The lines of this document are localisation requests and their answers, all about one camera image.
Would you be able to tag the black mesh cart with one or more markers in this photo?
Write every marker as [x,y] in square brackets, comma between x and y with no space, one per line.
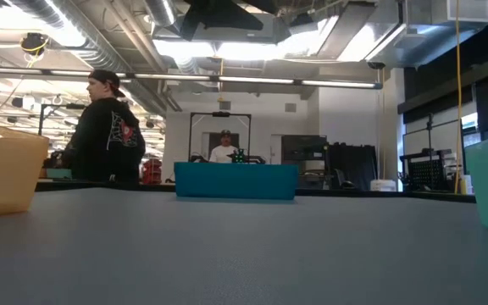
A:
[428,173]

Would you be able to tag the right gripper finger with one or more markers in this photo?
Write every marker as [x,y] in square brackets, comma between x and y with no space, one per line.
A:
[195,17]
[235,21]

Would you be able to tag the black background gantry frame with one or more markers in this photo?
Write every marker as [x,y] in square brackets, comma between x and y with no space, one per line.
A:
[42,118]
[220,114]

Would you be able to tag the black table frame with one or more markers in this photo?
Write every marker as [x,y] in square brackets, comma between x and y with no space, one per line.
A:
[396,194]

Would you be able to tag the blue plastic bin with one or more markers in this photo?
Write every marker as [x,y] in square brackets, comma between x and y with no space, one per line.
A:
[235,181]

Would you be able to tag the black shelf cabinet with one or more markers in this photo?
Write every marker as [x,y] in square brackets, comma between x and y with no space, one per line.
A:
[303,148]

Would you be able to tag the background black robot arm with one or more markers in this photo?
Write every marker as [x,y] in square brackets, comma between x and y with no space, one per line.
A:
[198,159]
[244,157]

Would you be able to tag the long ceiling light fixture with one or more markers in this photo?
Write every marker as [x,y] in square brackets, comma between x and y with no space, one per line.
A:
[252,79]

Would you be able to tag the black curtain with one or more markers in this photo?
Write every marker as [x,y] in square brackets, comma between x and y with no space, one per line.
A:
[354,165]

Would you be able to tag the round silver ceiling duct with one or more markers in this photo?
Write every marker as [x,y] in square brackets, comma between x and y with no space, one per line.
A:
[161,12]

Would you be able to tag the orange plastic bin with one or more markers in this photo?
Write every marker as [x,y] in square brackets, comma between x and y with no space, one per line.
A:
[7,169]

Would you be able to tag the small teal box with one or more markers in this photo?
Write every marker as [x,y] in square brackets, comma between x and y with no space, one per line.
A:
[59,173]

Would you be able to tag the red bin shelf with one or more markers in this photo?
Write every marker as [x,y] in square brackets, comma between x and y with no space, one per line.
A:
[153,171]

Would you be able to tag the person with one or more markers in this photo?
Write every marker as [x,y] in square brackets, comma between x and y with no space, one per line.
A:
[104,144]
[223,152]

